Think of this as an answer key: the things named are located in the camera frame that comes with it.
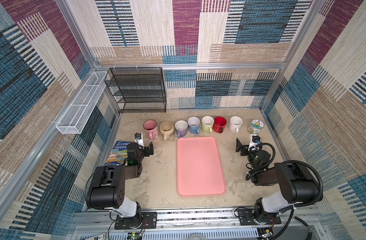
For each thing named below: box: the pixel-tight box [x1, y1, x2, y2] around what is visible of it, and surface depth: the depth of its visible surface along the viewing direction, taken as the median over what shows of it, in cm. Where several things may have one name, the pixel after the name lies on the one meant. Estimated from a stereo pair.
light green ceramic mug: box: [201, 115, 215, 134], surface depth 102 cm
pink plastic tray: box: [177, 136, 226, 197], surface depth 92 cm
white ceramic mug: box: [228, 116, 243, 133], surface depth 104 cm
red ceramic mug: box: [213, 116, 227, 134], surface depth 106 cm
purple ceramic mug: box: [174, 120, 188, 139], surface depth 104 cm
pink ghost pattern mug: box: [143, 119, 159, 140], surface depth 99 cm
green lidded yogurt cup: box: [247, 119, 264, 135], surface depth 104 cm
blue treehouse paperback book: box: [104, 141, 133, 166], surface depth 96 cm
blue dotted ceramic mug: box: [187, 117, 201, 135], surface depth 104 cm
